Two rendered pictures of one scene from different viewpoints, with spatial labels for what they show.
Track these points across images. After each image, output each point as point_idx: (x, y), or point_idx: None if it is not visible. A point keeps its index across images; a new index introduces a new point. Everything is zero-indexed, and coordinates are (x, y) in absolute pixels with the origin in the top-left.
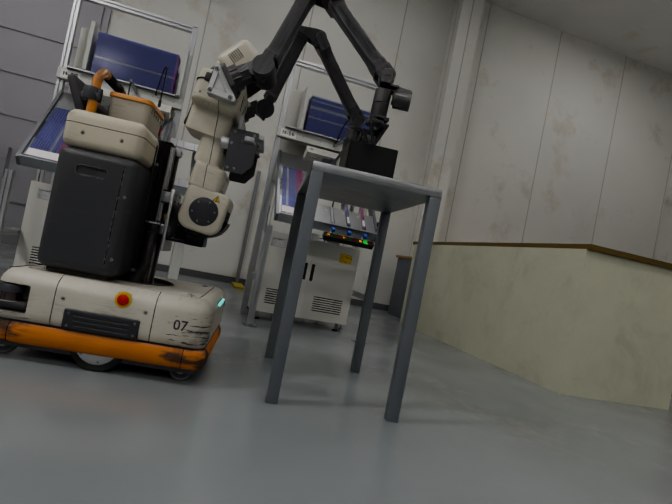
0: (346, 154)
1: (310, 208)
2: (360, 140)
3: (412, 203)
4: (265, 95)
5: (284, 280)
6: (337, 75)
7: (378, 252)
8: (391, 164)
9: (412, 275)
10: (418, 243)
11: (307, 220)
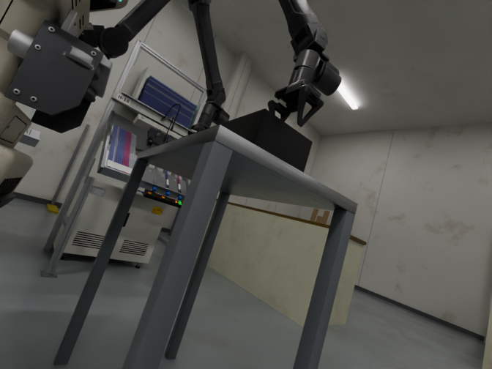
0: (250, 129)
1: (199, 216)
2: (216, 118)
3: (286, 202)
4: (118, 25)
5: (102, 261)
6: (209, 42)
7: (213, 232)
8: (303, 158)
9: (311, 313)
10: (321, 269)
11: (189, 240)
